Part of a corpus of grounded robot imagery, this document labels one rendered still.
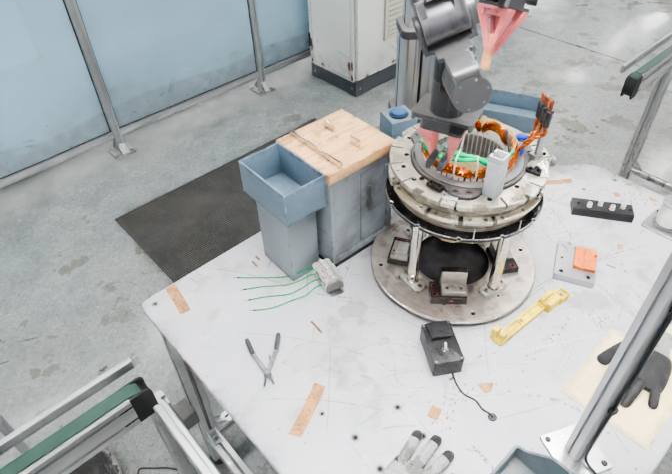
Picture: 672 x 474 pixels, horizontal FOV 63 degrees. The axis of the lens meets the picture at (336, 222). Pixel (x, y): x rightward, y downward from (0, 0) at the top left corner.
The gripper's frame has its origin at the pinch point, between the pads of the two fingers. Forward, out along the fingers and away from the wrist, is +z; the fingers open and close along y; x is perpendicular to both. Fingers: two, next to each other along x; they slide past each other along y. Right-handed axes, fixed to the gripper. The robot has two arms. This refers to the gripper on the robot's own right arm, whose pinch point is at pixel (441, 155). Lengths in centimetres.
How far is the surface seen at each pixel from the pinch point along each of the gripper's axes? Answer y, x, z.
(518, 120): 4.9, 42.4, 15.9
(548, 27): -36, 360, 126
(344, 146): -26.1, 12.6, 14.4
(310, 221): -27.9, -0.5, 27.1
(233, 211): -122, 72, 121
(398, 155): -12.4, 11.0, 11.3
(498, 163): 8.6, 6.2, 3.0
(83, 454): -47, -59, 50
